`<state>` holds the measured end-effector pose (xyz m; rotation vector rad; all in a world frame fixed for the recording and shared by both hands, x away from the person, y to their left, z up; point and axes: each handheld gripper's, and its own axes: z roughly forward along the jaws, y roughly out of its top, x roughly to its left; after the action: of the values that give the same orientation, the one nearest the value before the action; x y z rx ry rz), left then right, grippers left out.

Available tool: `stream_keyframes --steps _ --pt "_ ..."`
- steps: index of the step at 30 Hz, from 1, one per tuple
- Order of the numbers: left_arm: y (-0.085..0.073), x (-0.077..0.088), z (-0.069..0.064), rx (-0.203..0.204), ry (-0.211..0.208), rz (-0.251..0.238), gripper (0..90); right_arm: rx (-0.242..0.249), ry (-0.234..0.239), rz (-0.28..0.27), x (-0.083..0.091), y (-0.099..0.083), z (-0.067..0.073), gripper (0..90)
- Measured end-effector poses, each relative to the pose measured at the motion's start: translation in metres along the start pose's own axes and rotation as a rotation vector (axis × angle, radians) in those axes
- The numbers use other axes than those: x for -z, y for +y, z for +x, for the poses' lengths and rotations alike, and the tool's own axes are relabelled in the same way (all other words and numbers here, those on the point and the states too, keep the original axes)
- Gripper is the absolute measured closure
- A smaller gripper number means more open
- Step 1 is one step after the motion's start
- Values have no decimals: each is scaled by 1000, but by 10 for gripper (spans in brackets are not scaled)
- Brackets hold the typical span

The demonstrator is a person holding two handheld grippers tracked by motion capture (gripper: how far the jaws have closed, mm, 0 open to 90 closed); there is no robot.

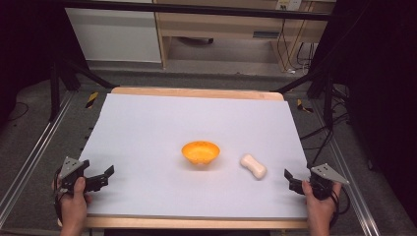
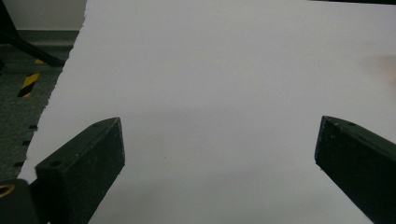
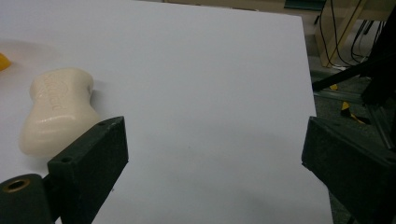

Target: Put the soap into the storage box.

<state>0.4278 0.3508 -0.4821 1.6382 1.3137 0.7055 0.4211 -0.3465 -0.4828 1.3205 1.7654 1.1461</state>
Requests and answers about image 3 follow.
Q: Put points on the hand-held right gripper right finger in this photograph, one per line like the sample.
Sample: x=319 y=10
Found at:
x=351 y=168

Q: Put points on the cream soap bar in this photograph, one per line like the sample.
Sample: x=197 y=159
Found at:
x=57 y=110

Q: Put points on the yellow plastic object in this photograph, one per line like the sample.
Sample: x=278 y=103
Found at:
x=4 y=62

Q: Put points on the wooden table frame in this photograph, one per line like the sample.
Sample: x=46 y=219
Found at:
x=341 y=29

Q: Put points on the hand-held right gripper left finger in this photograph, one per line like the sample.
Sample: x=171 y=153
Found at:
x=90 y=161

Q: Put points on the yellow and black tape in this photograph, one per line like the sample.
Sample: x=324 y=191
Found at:
x=350 y=112

